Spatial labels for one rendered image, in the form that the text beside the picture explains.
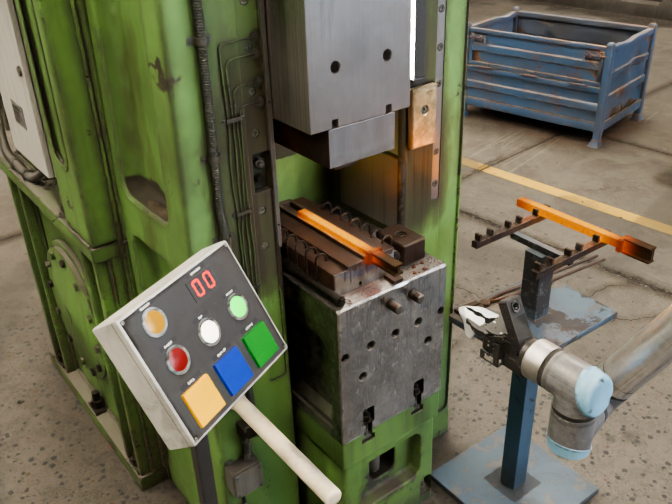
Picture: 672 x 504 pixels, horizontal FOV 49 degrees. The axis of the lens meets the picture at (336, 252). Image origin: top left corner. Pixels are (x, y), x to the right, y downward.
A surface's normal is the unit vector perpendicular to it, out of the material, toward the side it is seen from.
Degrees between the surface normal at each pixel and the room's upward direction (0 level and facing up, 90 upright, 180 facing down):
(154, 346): 60
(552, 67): 89
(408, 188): 90
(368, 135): 90
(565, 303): 0
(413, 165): 90
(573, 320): 0
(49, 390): 0
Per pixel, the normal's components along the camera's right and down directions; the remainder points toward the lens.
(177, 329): 0.75, -0.26
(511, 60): -0.66, 0.37
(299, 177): 0.61, 0.37
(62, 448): -0.03, -0.87
